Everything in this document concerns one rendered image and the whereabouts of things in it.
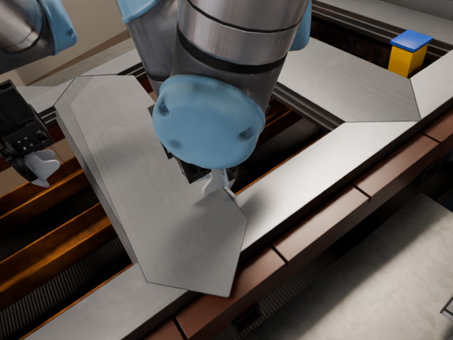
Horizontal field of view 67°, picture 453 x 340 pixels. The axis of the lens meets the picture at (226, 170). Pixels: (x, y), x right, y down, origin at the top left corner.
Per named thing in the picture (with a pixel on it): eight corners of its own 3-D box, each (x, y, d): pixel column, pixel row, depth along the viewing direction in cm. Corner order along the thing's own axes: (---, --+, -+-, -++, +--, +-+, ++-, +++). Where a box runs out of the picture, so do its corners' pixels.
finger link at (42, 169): (73, 181, 67) (47, 149, 61) (45, 198, 66) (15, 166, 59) (69, 173, 69) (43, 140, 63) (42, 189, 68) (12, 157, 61)
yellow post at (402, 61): (379, 114, 89) (391, 46, 75) (391, 104, 90) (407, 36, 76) (396, 123, 86) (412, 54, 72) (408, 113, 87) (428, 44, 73)
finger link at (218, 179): (203, 203, 59) (189, 167, 52) (231, 184, 60) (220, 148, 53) (213, 214, 57) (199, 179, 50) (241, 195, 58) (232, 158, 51)
